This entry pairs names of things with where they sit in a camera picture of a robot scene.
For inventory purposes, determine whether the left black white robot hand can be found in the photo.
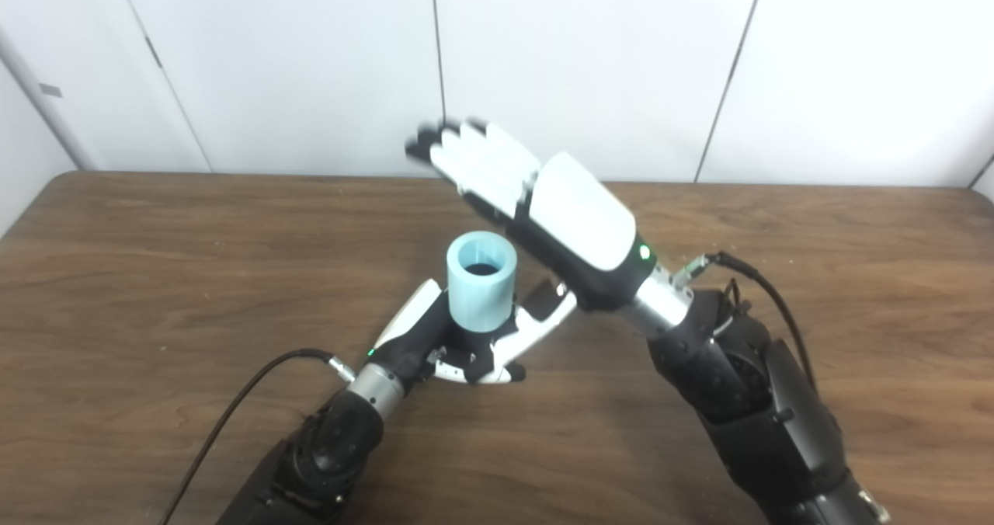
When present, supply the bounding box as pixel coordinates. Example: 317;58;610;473
365;278;527;402

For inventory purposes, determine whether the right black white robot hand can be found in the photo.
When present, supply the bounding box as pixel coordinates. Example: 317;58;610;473
404;119;659;382

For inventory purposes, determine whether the black flared nozzle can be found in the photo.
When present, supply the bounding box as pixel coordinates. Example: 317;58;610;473
443;263;517;378

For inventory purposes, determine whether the light-blue hose piece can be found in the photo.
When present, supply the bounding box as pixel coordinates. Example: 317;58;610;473
446;231;519;334

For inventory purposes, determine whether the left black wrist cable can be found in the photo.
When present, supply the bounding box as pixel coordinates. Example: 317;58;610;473
159;349;356;525

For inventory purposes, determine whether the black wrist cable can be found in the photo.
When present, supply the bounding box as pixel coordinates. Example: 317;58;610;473
672;251;818;394
159;349;356;525

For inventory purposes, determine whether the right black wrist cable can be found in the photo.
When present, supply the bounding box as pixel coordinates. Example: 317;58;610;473
672;251;818;394

